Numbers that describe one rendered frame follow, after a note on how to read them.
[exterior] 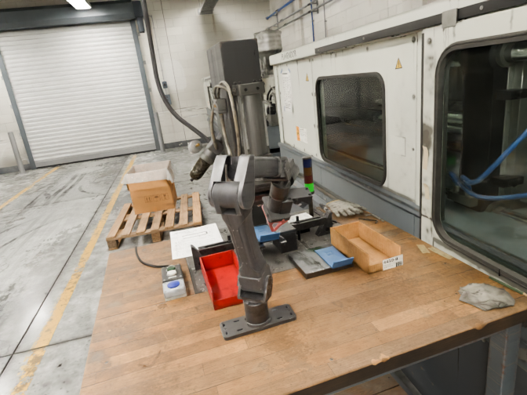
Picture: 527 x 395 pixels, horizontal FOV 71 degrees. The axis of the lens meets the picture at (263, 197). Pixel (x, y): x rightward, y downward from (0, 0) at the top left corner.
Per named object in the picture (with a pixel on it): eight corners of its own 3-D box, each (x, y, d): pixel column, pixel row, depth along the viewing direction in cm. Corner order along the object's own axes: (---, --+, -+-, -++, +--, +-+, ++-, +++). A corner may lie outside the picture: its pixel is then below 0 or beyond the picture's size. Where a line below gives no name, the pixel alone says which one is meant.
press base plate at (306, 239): (197, 302, 119) (195, 294, 118) (182, 243, 165) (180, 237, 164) (375, 254, 135) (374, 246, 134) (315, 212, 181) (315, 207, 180)
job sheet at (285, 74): (283, 111, 300) (278, 68, 290) (284, 111, 301) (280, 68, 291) (292, 114, 277) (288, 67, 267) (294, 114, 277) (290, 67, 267)
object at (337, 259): (334, 270, 117) (333, 262, 117) (314, 251, 132) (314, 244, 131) (354, 265, 119) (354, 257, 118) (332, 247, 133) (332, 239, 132)
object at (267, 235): (261, 244, 126) (260, 235, 125) (248, 228, 140) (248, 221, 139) (280, 240, 128) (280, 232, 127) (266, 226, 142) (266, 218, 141)
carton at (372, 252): (368, 277, 117) (367, 254, 115) (331, 246, 140) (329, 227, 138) (403, 266, 120) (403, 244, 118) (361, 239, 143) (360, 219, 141)
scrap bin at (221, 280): (214, 310, 108) (211, 292, 106) (201, 272, 131) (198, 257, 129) (254, 299, 111) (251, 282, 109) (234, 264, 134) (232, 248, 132)
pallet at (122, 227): (126, 213, 502) (124, 204, 497) (200, 201, 517) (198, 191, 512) (108, 250, 389) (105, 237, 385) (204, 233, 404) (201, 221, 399)
